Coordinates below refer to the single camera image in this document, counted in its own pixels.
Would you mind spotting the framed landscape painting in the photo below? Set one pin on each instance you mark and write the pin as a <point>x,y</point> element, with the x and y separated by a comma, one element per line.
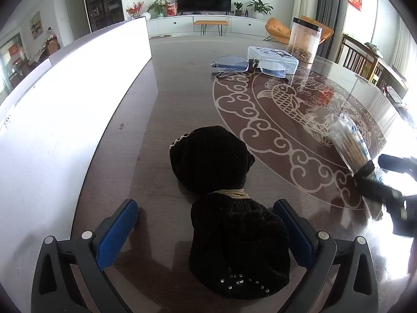
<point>36,24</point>

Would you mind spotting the grey curtain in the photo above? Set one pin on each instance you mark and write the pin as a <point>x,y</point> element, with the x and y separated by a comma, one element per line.
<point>332,9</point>

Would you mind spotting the clear jar with black lid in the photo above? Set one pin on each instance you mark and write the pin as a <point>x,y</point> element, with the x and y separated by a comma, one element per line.
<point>304,40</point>

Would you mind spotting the clear cotton swab pack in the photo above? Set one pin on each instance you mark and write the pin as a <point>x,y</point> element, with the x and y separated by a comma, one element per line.
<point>350,140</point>

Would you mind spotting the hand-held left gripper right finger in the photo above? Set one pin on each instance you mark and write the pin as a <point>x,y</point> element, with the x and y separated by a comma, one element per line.
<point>295,234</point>

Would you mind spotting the black television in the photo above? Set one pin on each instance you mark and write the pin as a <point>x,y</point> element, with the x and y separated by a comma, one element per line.
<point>204,0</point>

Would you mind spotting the bushy green potted plant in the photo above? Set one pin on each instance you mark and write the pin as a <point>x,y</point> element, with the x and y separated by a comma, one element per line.
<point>157,8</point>

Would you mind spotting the small green potted plant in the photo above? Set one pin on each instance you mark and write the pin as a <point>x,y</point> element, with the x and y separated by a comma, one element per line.
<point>237,8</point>

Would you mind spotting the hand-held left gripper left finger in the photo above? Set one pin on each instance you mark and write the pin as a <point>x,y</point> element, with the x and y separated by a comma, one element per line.
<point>115,234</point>

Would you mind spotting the red flower arrangement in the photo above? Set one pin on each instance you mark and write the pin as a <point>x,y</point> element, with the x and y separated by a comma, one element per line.
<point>134,9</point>

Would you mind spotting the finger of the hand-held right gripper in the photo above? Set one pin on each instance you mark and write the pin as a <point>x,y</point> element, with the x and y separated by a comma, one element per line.
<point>395,163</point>
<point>374,187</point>

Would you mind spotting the white door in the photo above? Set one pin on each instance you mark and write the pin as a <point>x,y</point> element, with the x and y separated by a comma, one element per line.
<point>77,16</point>

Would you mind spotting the white television cabinet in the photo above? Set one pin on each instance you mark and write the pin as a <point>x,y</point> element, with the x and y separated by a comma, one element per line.
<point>176,26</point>

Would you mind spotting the clear safety glasses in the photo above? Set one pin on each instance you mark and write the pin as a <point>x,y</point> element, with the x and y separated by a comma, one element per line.
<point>251,67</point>

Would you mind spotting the orange bench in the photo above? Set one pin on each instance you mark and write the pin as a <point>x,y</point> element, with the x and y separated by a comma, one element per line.
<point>211,22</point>

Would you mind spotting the wooden chair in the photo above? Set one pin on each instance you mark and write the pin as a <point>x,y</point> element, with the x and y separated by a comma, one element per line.
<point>361,58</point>

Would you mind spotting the red gift box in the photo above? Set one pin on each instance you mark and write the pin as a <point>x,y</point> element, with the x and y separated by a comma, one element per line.
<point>171,9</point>

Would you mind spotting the dark glass display cabinet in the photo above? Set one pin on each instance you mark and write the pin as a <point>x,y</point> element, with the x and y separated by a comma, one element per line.
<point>104,1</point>

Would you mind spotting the large white panel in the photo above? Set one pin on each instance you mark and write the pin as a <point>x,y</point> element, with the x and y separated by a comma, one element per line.
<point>58,120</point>

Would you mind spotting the black velvet hair bow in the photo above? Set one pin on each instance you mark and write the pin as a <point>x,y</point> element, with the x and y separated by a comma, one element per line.
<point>228,202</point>

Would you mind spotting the orange lounge chair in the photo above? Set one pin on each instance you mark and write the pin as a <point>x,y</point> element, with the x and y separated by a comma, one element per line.
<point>277,29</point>

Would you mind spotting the wide-leaf green potted plant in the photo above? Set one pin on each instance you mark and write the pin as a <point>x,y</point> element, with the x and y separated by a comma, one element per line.
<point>259,8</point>

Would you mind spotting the clear plastic box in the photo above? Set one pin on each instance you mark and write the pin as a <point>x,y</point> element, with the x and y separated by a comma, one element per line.
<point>273,57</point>

